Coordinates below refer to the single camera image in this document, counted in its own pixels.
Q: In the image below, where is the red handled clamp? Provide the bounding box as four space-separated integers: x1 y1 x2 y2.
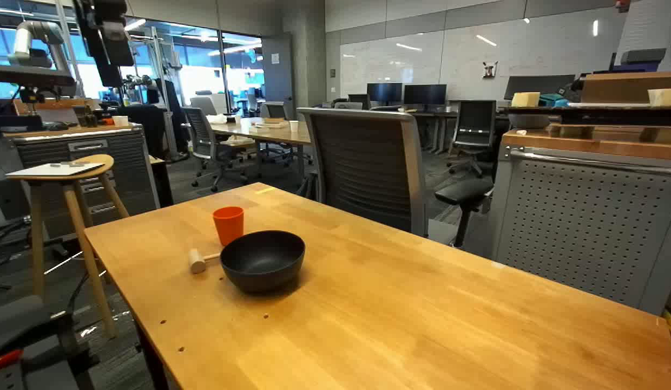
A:
0 346 23 376

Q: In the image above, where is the grey swivel office chair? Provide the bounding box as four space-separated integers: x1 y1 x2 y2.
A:
179 106 259 195

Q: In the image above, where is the light wooden office table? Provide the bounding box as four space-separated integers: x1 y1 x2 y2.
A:
209 118 314 150

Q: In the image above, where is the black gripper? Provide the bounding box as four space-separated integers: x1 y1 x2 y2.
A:
74 0 136 88

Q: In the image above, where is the perforated grey metal cabinet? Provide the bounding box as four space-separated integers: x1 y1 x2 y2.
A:
491 144 671 317

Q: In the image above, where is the glass whiteboard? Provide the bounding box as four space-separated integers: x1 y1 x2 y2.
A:
338 6 628 104

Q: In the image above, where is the orange plastic cup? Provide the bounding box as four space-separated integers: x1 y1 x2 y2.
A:
212 203 247 250

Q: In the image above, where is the small wooden mallet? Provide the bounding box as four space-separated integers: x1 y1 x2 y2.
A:
187 248 224 277

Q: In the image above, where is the white flat board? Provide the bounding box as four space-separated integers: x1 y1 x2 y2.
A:
5 158 106 182

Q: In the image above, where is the black bowl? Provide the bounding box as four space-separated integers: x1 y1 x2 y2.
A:
219 229 307 298

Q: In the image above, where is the wooden box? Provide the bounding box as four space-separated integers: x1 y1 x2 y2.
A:
580 69 671 104

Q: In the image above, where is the black shelf board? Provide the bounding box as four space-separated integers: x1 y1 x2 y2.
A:
495 103 671 129

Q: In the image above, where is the grey mesh office chair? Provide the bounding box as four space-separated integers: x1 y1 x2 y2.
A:
298 106 499 250

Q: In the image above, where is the wooden cabinet top board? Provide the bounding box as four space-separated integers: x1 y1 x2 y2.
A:
503 129 671 162

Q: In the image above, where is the wide dark monitor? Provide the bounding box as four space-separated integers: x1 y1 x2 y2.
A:
503 74 579 103

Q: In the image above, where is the black office chair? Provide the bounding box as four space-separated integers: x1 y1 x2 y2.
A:
450 98 499 177

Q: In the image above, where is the grey cabinet with labels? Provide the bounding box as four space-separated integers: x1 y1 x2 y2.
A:
2 124 163 240

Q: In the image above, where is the round wooden stool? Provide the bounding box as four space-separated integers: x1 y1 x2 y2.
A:
20 151 133 343

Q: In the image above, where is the yellow foam block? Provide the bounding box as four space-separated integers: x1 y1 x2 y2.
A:
508 88 543 110
646 87 671 109

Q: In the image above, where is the black computer monitor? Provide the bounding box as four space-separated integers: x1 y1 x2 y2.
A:
367 81 404 110
402 82 448 110

